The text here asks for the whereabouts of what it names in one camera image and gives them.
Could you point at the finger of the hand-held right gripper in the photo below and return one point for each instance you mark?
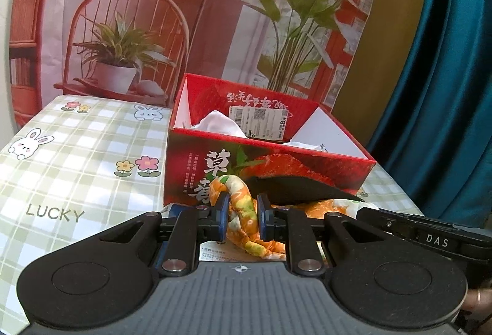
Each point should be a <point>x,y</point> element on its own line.
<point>415,229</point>

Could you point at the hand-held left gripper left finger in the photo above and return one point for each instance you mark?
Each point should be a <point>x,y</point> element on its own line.
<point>223,217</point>

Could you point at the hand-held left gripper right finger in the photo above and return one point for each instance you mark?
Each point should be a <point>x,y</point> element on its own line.
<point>263,217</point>

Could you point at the orange floral cloth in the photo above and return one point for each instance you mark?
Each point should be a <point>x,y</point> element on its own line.
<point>242,212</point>

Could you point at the red cardboard box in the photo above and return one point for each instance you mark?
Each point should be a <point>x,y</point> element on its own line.
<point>307,169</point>

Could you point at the person's right hand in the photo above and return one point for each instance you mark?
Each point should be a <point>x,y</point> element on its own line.
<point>480,298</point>

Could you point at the white paper tag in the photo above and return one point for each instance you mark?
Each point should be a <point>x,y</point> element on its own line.
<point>213,250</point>

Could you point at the blue curtain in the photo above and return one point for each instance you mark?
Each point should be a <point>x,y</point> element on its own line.
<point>442,89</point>

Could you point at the checked bunny print tablecloth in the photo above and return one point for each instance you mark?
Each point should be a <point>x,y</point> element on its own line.
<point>77,165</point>

